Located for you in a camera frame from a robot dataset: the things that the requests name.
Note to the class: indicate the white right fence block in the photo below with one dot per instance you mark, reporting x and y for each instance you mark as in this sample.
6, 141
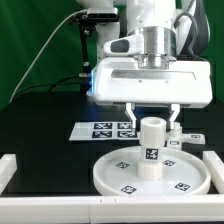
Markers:
216, 167

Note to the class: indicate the white fence block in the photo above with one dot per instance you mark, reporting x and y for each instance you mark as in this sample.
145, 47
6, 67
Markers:
8, 166
216, 167

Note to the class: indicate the white round table top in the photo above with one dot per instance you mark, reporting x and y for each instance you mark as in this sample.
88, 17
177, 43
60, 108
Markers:
116, 173

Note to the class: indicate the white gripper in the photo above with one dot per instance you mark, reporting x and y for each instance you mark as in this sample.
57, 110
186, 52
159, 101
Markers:
119, 80

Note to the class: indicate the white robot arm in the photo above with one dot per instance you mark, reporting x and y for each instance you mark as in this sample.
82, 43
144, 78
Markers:
149, 54

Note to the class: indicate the white front fence rail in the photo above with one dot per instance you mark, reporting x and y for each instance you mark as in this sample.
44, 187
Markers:
111, 209

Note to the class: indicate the white marker tag board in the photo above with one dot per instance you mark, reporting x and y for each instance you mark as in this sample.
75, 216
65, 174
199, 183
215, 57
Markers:
96, 131

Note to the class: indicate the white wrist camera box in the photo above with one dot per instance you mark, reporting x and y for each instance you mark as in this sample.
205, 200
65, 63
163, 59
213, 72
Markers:
127, 46

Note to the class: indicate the white left fence block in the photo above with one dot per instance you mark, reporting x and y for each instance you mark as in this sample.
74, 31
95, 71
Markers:
8, 166

